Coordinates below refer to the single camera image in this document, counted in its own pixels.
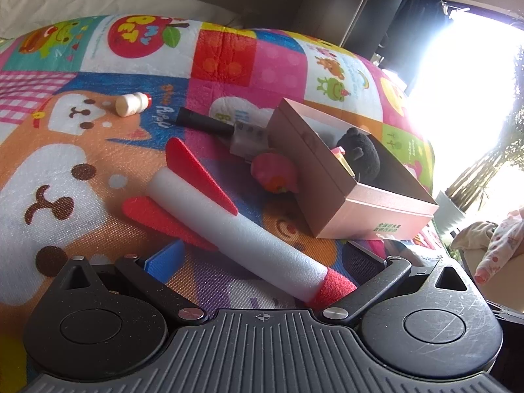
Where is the pink round toy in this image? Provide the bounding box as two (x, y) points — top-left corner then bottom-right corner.
(251, 152), (299, 194)

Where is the colourful cartoon play mat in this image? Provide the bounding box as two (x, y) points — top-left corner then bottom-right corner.
(0, 14), (451, 393)

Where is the black cylindrical tube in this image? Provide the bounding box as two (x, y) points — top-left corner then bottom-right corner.
(176, 106), (236, 136)

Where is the white plant pot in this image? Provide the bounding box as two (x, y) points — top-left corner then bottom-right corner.
(435, 190), (465, 250)

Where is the green palm plant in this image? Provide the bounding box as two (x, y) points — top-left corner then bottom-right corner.
(446, 102), (524, 214)

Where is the pink-lidded yellow pudding toy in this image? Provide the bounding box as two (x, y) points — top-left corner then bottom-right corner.
(331, 146), (357, 178)

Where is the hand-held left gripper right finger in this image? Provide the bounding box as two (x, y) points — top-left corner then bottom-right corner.
(320, 241), (471, 326)

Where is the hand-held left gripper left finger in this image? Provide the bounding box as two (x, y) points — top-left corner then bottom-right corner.
(57, 239), (209, 326)

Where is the pink cardboard box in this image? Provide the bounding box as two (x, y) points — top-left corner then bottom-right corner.
(265, 98), (440, 240)

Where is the dark hanging clothing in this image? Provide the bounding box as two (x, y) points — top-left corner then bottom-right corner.
(385, 0), (445, 60)

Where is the small white toy bottle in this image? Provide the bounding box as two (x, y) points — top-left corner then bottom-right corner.
(115, 92), (153, 117)

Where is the white battery charger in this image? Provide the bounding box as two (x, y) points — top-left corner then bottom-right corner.
(229, 122), (273, 160)

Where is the white red foam rocket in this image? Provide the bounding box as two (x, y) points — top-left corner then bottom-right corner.
(122, 137), (358, 309)

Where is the beige cloth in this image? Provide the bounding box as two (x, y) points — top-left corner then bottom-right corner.
(450, 221), (498, 250)

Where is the black plush toy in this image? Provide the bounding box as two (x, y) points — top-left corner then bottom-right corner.
(336, 127), (381, 183)

